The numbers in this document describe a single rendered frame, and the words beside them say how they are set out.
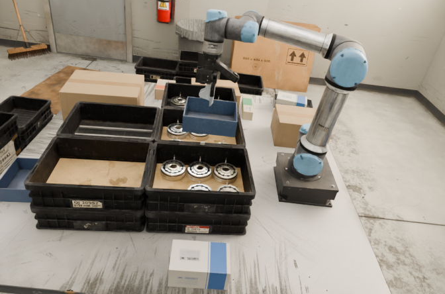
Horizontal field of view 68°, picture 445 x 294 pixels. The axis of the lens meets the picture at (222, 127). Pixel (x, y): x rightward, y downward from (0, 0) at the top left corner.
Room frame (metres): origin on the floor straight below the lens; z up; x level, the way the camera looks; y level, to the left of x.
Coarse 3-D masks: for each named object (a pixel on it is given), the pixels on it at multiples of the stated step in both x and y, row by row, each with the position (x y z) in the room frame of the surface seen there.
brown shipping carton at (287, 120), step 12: (276, 108) 1.74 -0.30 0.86; (288, 108) 1.76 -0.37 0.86; (300, 108) 1.78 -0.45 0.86; (312, 108) 1.80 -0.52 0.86; (276, 120) 1.67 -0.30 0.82; (288, 120) 1.61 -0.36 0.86; (300, 120) 1.63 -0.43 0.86; (312, 120) 1.65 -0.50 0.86; (276, 132) 1.60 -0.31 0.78; (288, 132) 1.58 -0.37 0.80; (276, 144) 1.58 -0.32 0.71; (288, 144) 1.58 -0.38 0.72
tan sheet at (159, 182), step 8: (160, 176) 1.04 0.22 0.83; (184, 176) 1.06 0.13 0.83; (240, 176) 1.11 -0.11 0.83; (160, 184) 0.99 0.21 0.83; (168, 184) 1.00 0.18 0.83; (176, 184) 1.01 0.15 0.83; (184, 184) 1.01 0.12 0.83; (192, 184) 1.02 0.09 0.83; (208, 184) 1.03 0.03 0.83; (216, 184) 1.04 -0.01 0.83; (224, 184) 1.05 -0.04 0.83; (232, 184) 1.05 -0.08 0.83; (240, 184) 1.06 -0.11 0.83
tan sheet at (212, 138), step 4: (164, 128) 1.40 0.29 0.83; (164, 132) 1.36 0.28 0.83; (188, 132) 1.39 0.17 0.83; (164, 136) 1.33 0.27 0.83; (168, 136) 1.33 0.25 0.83; (188, 136) 1.36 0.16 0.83; (212, 136) 1.39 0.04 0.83; (216, 136) 1.39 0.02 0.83; (220, 136) 1.40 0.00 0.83; (224, 136) 1.40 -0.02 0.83; (184, 140) 1.32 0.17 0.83; (188, 140) 1.32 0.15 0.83; (192, 140) 1.33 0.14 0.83; (196, 140) 1.33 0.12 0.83; (204, 140) 1.34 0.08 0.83; (208, 140) 1.35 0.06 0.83; (212, 140) 1.35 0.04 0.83; (216, 140) 1.36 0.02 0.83; (220, 140) 1.36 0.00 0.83; (224, 140) 1.37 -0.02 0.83; (228, 140) 1.37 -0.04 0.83; (232, 140) 1.38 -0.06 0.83
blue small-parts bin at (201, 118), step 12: (192, 108) 1.18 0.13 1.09; (204, 108) 1.18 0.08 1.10; (216, 108) 1.19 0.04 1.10; (228, 108) 1.19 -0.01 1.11; (192, 120) 1.03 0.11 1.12; (204, 120) 1.04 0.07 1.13; (216, 120) 1.04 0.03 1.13; (228, 120) 1.16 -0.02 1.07; (204, 132) 1.04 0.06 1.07; (216, 132) 1.04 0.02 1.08; (228, 132) 1.04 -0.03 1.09
